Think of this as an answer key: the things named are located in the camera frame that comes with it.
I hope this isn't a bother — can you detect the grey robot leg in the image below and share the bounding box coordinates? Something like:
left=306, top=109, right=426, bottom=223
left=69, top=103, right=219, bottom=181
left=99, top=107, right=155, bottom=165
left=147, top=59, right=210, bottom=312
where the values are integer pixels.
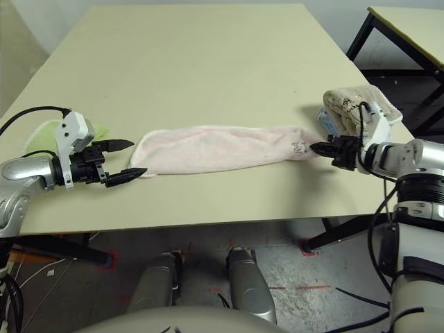
left=127, top=252, right=183, bottom=313
left=225, top=246, right=278, bottom=323

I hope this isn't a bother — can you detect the grey right robot leg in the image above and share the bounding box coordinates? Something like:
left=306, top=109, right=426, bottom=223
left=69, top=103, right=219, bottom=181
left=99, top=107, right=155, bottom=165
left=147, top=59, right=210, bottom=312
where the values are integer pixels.
left=225, top=246, right=278, bottom=323

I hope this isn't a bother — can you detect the thin white wire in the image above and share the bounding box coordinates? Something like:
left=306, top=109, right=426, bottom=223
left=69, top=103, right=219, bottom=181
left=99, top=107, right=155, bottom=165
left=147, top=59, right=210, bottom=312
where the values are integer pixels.
left=13, top=258, right=76, bottom=313

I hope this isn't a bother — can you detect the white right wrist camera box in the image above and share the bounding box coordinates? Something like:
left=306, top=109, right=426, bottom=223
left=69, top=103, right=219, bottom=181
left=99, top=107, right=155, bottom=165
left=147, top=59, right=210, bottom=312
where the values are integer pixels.
left=359, top=101, right=393, bottom=174

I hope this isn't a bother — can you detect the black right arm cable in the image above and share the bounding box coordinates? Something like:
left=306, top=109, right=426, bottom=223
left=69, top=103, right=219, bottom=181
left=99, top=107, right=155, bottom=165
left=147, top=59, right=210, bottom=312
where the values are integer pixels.
left=357, top=101, right=400, bottom=302

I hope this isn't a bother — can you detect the light blue folded towel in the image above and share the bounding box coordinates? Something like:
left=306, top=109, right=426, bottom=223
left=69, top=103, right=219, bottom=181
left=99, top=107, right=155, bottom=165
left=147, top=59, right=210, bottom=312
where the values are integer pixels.
left=317, top=107, right=339, bottom=135

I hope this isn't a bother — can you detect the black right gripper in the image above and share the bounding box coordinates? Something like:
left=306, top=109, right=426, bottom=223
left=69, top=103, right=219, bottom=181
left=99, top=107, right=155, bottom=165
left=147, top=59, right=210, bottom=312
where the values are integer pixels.
left=310, top=135, right=362, bottom=171

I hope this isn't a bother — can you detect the long black zip tie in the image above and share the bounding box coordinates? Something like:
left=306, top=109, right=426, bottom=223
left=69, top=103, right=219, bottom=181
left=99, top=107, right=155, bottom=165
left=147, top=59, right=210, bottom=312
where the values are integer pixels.
left=334, top=287, right=390, bottom=310

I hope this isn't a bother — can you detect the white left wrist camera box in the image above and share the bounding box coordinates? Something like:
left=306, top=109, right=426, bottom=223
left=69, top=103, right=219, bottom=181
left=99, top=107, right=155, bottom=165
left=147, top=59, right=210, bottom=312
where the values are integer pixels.
left=54, top=110, right=95, bottom=190

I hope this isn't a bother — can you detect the red floor tape square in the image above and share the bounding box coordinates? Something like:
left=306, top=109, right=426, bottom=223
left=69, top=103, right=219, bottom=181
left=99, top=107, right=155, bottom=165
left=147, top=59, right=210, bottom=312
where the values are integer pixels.
left=298, top=238, right=322, bottom=257
left=96, top=248, right=121, bottom=270

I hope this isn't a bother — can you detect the beige folded towel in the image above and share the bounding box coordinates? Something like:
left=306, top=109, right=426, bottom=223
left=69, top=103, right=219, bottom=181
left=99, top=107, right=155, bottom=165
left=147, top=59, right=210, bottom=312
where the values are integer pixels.
left=322, top=84, right=404, bottom=138

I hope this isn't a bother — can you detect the grey left robot leg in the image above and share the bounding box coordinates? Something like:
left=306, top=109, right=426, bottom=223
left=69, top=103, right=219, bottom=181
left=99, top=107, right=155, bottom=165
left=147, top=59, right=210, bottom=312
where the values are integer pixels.
left=127, top=252, right=183, bottom=313

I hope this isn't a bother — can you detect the beige side table black frame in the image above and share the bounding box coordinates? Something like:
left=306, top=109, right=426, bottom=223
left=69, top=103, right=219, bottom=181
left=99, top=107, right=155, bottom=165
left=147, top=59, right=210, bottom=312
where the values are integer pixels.
left=345, top=6, right=444, bottom=122

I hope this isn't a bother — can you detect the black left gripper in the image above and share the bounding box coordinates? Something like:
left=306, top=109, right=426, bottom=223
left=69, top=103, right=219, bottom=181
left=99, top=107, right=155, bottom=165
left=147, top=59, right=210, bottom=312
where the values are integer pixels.
left=70, top=138, right=149, bottom=189

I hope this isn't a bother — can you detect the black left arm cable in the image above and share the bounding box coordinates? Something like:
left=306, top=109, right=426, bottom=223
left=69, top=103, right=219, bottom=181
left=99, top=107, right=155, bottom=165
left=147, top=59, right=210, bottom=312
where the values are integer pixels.
left=0, top=105, right=72, bottom=160

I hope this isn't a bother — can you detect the pink terry towel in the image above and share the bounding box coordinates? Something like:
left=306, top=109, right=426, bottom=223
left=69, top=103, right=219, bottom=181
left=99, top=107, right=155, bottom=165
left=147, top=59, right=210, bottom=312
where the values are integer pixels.
left=130, top=124, right=322, bottom=179

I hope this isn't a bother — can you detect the black table leg frame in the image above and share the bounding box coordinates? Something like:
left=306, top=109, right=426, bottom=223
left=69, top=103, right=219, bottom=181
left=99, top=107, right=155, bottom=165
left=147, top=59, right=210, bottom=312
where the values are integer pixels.
left=12, top=234, right=116, bottom=268
left=307, top=214, right=396, bottom=252

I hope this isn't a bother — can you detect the green folded towel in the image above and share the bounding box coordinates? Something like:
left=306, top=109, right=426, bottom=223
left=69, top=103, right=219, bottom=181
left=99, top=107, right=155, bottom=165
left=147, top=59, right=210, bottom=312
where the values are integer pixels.
left=22, top=119, right=110, bottom=155

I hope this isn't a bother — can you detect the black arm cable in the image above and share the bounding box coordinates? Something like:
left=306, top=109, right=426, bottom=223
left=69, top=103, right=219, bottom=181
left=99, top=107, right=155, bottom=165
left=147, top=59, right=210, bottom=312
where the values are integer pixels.
left=357, top=101, right=400, bottom=302
left=0, top=105, right=72, bottom=160

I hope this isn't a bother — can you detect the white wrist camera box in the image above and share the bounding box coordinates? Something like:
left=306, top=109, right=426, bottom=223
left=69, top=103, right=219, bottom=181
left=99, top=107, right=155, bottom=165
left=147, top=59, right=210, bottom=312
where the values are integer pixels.
left=359, top=101, right=393, bottom=174
left=54, top=110, right=95, bottom=190

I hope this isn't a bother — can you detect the brown wooden board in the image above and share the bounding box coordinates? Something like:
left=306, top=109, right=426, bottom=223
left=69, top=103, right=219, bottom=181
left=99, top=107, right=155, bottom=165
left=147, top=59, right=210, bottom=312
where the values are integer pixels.
left=8, top=250, right=62, bottom=266

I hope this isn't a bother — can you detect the beige robot torso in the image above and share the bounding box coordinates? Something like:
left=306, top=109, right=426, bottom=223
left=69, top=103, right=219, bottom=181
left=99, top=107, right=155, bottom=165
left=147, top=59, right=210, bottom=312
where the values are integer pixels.
left=74, top=305, right=289, bottom=333

